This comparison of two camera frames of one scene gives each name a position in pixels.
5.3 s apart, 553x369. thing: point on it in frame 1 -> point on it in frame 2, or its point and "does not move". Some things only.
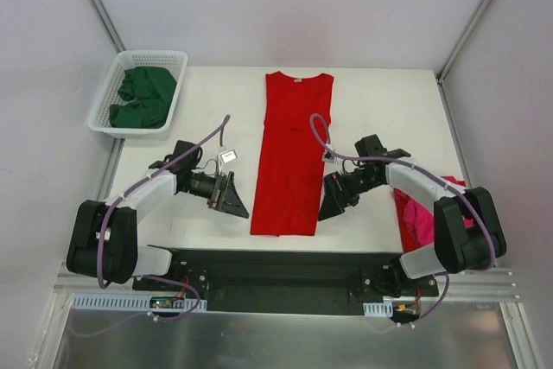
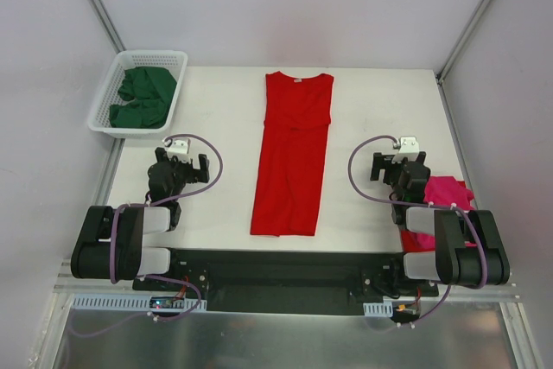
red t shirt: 292,155 does not move
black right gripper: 339,188 -> 386,166
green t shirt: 149,91 does not move
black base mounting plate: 288,281 does not move
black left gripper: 218,191 -> 190,168
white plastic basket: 109,95 does not move
